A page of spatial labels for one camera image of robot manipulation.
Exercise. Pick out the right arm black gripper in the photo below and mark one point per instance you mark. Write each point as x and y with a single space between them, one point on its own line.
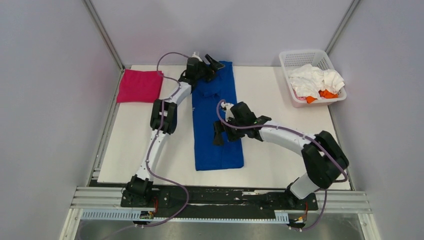
218 140

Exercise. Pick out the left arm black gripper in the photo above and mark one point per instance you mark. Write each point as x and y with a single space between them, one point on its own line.
210 72

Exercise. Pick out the blue t shirt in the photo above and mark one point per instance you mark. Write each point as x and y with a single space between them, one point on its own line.
205 98

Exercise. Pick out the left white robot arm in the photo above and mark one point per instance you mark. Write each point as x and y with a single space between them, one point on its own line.
138 192

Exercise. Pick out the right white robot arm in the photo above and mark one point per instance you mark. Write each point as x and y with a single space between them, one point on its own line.
325 162

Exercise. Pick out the folded pink t shirt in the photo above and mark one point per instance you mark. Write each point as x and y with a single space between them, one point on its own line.
139 86

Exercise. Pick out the pink garment in basket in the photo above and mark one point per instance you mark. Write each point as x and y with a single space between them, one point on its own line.
299 98

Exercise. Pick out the white crumpled t shirt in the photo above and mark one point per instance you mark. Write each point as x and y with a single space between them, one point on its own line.
308 80

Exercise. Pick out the orange garment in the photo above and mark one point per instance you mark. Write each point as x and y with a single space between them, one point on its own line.
323 94

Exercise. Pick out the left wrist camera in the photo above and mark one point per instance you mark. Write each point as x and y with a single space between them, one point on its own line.
196 55

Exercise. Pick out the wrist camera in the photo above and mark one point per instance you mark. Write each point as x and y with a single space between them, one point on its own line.
196 55
226 107

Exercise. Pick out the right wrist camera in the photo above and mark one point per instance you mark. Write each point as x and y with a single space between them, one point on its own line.
226 107

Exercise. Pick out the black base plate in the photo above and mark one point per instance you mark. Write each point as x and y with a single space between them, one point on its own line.
203 201

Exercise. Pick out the white slotted cable duct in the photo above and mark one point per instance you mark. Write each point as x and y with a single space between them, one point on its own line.
276 217

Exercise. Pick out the left aluminium frame post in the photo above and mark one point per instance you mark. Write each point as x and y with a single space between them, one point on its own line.
91 9

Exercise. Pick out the aluminium frame post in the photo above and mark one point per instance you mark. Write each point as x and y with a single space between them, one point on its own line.
91 9
342 25

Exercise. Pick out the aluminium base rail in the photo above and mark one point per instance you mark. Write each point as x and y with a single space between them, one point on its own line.
338 201

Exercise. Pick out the right aluminium frame post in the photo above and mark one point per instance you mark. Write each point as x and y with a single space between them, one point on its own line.
342 25

